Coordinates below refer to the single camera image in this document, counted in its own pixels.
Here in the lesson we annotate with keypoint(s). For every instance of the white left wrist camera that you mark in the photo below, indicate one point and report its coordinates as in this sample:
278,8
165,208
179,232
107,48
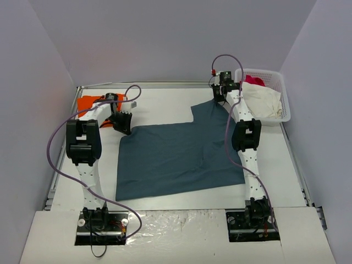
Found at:
126,107

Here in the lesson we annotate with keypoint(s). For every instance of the red t-shirt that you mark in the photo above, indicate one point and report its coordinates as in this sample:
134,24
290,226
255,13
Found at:
254,80

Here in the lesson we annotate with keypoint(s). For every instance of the cream white t-shirt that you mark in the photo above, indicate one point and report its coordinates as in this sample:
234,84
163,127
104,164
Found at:
263,102

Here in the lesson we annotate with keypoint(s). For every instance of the blue-grey t-shirt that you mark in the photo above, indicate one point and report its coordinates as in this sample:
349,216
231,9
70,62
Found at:
157,160

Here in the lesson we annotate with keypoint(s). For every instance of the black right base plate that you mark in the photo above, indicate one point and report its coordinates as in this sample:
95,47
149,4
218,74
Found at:
241,231

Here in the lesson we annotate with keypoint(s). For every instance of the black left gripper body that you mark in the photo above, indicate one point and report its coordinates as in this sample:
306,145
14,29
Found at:
121,120

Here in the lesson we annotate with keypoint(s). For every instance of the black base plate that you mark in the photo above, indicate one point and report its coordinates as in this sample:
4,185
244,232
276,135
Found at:
113,232
241,231

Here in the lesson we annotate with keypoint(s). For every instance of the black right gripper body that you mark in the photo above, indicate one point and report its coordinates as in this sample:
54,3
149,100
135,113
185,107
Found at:
218,92

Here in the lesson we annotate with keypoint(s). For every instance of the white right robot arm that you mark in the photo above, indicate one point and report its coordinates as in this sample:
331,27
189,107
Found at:
245,141

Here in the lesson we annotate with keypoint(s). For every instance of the folded orange t-shirt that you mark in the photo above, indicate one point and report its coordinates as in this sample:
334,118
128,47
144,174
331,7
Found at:
100,108

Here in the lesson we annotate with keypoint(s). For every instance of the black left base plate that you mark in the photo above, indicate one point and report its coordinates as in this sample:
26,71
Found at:
113,232

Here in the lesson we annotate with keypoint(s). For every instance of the white plastic laundry basket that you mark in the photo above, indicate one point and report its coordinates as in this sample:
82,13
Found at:
273,80

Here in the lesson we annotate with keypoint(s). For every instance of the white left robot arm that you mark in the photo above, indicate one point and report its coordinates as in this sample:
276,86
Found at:
84,147

